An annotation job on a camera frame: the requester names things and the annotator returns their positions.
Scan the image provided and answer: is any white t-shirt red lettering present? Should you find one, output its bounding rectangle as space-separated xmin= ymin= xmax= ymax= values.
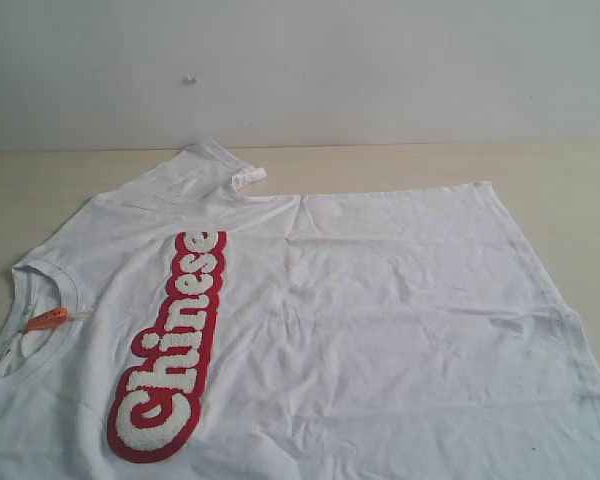
xmin=0 ymin=144 xmax=600 ymax=479

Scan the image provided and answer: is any orange ribbon neck tag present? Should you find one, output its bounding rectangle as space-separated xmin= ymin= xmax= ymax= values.
xmin=47 ymin=306 xmax=69 ymax=327

